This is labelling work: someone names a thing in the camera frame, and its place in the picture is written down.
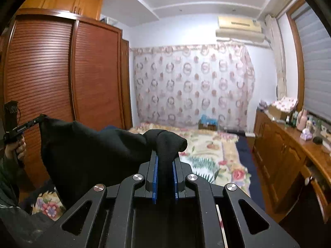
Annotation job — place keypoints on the black printed t-shirt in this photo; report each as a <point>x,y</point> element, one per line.
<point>90,155</point>

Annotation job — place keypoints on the lilac pouch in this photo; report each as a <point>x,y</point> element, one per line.
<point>263,105</point>

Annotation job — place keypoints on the beige wall air conditioner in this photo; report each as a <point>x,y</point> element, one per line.
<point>238,25</point>

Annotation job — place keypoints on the clear plastic box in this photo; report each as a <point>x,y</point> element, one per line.
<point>108,21</point>

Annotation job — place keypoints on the pink tissue box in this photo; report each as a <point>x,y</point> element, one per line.
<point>307,134</point>

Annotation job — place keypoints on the open cardboard box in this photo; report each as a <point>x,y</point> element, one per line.
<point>275,113</point>

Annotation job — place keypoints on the white floral cloth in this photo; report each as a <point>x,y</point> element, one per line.
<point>285,103</point>

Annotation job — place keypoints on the person's left forearm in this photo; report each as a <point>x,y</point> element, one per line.
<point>9,186</point>

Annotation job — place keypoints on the person's left hand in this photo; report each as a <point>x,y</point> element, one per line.
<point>22,148</point>

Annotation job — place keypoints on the small cardboard box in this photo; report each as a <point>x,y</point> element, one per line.
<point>206,127</point>

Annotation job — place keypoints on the white power adapter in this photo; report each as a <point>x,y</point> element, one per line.
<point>249,134</point>

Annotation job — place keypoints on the circle-patterned sheer curtain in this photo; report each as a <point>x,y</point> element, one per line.
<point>191,87</point>

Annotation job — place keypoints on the small black round container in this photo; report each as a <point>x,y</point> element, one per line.
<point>317,140</point>

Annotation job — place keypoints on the blue plastic bag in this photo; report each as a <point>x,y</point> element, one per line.
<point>209,120</point>

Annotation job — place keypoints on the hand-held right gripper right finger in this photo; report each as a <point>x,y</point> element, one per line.
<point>175,183</point>

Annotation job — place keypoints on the grey window blind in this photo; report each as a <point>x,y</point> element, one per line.
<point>318,69</point>

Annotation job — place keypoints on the wooden window frame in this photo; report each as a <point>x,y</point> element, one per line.
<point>297,56</point>

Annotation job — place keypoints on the dark cosmetic bottle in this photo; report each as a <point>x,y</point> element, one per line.
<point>294,118</point>

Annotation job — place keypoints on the green leaf-print blanket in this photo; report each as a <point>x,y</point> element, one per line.
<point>204,166</point>

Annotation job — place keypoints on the wooden sideboard cabinet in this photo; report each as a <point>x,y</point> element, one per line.
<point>279,147</point>

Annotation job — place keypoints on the wooden louvred wardrobe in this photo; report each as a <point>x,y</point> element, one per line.
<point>98,77</point>

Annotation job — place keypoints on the pink thermos jug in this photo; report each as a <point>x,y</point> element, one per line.
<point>301,121</point>

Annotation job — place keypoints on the beige side curtain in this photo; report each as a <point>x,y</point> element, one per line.
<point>280,69</point>

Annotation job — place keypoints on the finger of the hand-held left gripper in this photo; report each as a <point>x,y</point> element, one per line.
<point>31,122</point>

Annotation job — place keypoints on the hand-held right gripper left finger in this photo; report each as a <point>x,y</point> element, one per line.
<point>154,178</point>

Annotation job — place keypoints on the navy bed sheet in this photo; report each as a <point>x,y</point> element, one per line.
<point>248,165</point>

